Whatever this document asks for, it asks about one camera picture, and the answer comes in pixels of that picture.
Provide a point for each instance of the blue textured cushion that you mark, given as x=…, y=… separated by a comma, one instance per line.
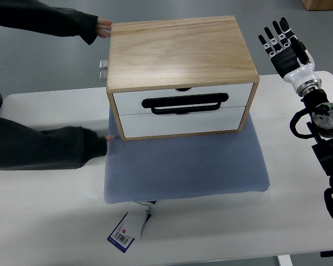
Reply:
x=183, y=167

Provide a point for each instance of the dark sleeve upper forearm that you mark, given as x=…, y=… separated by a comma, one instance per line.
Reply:
x=36, y=16

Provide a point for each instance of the grey metal bracket upper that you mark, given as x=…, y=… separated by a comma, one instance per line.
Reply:
x=103, y=64

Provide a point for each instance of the grey metal bracket lower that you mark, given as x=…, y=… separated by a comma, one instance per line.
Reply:
x=103, y=75

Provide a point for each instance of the wooden box in corner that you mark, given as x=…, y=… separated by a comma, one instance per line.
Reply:
x=318, y=5

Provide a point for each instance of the black table control panel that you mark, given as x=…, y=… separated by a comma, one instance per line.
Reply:
x=326, y=254

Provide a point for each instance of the white top drawer black handle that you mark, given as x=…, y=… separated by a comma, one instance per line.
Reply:
x=142, y=102

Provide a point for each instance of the person hand at cabinet back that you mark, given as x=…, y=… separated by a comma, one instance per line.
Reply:
x=103, y=28

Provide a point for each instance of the white blue product tag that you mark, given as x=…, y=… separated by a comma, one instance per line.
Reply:
x=131, y=225

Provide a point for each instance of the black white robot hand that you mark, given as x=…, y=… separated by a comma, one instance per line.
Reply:
x=290, y=58

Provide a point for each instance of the dark sleeve lower forearm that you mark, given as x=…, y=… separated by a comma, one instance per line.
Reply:
x=23, y=148

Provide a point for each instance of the grey metal bracket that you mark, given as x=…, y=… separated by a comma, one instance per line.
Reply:
x=103, y=64
x=103, y=75

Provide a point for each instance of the wooden drawer cabinet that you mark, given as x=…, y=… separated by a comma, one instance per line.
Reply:
x=178, y=54

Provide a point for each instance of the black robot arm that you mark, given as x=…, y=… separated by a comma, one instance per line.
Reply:
x=320, y=111

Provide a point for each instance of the person hand at cabinet front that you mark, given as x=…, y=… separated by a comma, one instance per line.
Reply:
x=109, y=138

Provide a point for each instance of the white bottom drawer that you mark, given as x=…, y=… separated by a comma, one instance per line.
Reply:
x=151, y=125

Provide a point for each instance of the white table leg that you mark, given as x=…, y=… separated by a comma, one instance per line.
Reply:
x=284, y=260

